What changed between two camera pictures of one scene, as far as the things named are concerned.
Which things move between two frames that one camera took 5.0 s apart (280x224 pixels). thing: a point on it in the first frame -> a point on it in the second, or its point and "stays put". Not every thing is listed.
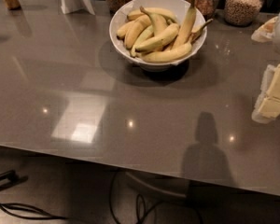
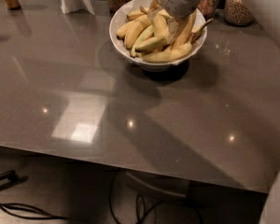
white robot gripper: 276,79 -> 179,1
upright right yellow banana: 187,24 stays put
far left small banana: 121,32 stays put
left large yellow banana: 134,29 stays put
